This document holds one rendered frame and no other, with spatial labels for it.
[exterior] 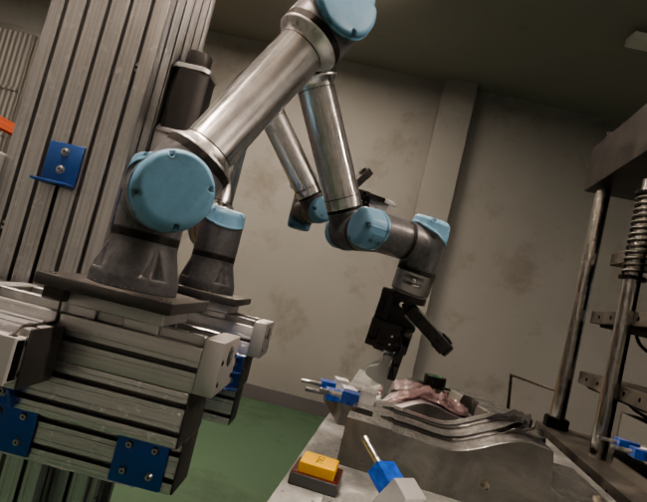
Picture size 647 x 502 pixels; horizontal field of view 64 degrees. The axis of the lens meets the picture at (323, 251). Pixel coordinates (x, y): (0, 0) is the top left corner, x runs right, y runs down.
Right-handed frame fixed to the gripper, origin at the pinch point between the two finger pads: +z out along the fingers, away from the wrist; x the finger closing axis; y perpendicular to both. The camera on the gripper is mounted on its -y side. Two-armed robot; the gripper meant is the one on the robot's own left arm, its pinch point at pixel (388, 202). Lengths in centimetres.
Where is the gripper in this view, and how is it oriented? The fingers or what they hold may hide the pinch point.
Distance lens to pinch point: 178.7
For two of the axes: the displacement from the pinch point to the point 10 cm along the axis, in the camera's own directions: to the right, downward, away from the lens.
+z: 8.9, 2.5, 3.9
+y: -2.9, 9.5, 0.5
